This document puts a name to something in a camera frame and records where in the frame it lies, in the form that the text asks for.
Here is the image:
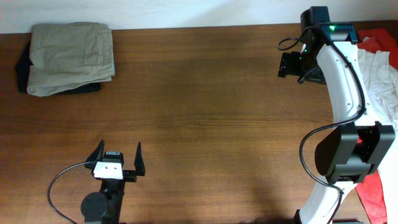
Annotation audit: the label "khaki green shorts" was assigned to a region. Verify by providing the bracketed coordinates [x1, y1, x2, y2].
[27, 22, 115, 97]

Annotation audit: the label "black folded garment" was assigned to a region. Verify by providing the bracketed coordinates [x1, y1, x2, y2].
[14, 41, 101, 95]

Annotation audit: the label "red garment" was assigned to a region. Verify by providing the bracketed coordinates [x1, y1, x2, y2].
[355, 28, 398, 224]

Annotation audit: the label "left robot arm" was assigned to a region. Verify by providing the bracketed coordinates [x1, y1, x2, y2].
[80, 140, 145, 224]

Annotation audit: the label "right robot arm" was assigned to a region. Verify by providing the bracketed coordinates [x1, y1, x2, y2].
[278, 19, 396, 223]

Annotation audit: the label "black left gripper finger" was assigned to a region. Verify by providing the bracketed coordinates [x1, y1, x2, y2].
[134, 142, 146, 176]
[85, 139, 104, 169]

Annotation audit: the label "white crumpled shirt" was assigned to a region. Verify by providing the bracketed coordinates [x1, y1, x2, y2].
[356, 36, 398, 224]

